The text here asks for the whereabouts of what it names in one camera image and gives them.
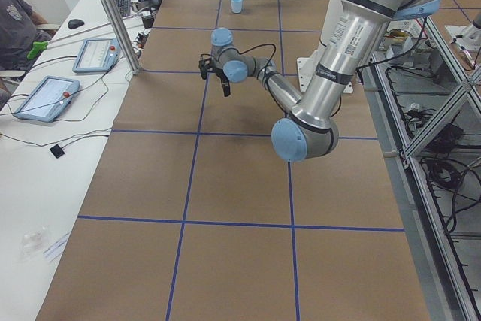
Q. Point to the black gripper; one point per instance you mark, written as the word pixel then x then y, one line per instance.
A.
pixel 216 71

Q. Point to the light blue plastic cup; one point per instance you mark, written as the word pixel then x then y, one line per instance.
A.
pixel 236 6

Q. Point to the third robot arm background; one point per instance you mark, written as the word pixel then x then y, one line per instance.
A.
pixel 473 28

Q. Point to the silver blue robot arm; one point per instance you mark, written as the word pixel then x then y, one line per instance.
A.
pixel 308 130

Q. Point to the far teach pendant tablet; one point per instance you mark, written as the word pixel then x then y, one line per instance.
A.
pixel 97 55

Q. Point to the teach pendant tablet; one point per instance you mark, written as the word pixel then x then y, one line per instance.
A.
pixel 97 55
pixel 48 99

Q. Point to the black computer mouse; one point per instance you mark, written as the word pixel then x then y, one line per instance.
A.
pixel 75 23

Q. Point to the near teach pendant tablet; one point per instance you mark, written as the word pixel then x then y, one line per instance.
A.
pixel 48 99

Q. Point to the seated person grey shirt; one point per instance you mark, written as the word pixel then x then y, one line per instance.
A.
pixel 19 30

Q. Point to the small black square device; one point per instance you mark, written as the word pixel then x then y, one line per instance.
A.
pixel 57 151

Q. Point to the clear plastic bag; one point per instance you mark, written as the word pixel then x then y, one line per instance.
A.
pixel 33 243

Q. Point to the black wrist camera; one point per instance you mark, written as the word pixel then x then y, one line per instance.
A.
pixel 205 66

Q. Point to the aluminium frame post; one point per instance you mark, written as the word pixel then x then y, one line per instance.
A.
pixel 121 34

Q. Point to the aluminium table frame rail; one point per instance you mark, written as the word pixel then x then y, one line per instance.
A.
pixel 431 84

